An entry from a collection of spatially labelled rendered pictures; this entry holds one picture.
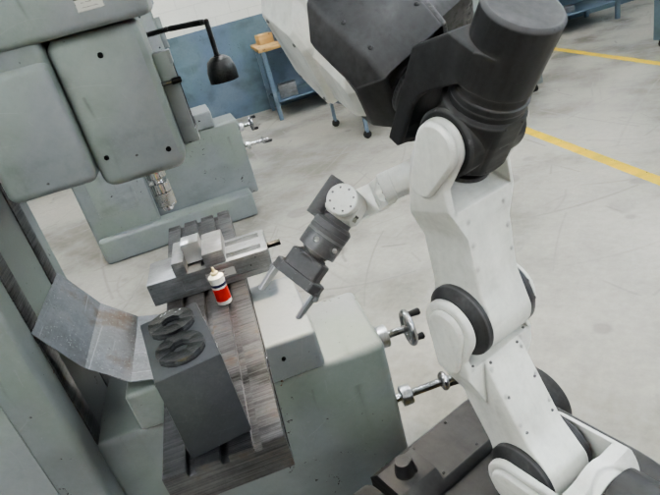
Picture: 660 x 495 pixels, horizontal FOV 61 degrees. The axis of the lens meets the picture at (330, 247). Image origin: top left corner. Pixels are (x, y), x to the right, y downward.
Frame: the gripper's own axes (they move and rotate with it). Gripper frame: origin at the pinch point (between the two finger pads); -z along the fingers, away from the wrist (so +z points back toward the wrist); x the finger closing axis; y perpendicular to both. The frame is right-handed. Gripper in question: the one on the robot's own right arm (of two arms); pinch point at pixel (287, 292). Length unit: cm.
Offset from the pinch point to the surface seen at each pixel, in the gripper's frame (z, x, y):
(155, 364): -19.9, 4.6, 25.0
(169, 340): -16.3, 6.6, 21.6
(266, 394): -18.2, -10.4, 5.0
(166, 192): 0.3, 40.8, -4.1
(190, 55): 65, 447, -510
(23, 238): -31, 65, 0
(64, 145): -1, 52, 19
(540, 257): 59, -42, -203
